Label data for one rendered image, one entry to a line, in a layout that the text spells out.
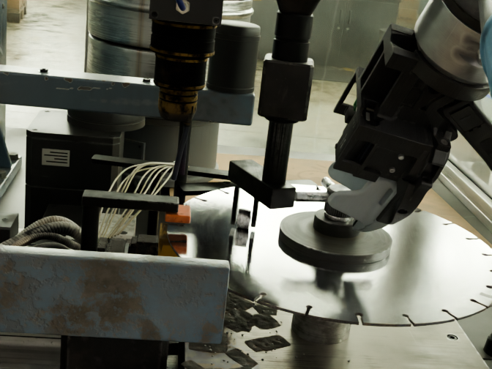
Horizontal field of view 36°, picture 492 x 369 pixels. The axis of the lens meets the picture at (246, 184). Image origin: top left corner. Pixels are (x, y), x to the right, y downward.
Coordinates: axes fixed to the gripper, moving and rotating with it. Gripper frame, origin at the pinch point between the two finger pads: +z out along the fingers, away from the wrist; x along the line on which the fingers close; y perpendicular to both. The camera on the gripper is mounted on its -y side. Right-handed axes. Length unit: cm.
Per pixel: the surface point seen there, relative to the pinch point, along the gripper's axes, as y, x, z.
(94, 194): 24.8, -0.1, 6.6
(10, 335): 29.5, 4.8, 27.7
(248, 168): 11.6, -3.8, 1.6
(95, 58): 32, -60, 43
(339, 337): -2.0, 5.6, 11.5
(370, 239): -1.6, -0.3, 2.8
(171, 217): 17.4, 0.9, 5.9
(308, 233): 4.4, 0.0, 4.0
